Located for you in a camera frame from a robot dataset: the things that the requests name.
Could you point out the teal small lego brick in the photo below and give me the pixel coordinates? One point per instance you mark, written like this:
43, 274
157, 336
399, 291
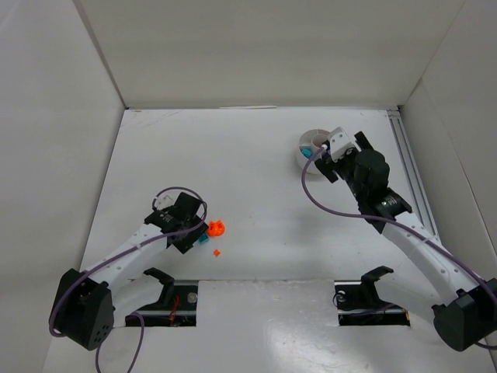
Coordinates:
203, 239

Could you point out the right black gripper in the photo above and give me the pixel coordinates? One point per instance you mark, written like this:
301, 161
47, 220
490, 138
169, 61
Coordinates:
342, 162

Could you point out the aluminium rail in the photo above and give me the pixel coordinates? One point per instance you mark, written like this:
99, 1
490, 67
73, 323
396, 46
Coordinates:
420, 203

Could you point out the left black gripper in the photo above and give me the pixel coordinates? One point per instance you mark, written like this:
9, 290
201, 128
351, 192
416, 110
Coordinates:
190, 224

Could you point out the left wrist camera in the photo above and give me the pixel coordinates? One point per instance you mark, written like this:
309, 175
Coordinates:
161, 203

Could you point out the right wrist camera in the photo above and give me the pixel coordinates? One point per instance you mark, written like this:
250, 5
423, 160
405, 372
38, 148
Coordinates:
340, 144

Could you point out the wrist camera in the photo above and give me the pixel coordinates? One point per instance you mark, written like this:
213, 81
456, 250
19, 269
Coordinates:
340, 144
161, 203

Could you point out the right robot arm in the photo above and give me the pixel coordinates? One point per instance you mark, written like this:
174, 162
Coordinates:
461, 306

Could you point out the orange round lego piece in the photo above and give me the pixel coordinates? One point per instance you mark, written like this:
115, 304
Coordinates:
216, 229

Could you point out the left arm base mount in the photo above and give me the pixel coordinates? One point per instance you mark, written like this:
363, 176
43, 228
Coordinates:
175, 306

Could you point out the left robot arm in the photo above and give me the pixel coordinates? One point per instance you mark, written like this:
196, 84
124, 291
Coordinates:
90, 302

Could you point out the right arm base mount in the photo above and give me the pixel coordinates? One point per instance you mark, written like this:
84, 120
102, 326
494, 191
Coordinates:
358, 303

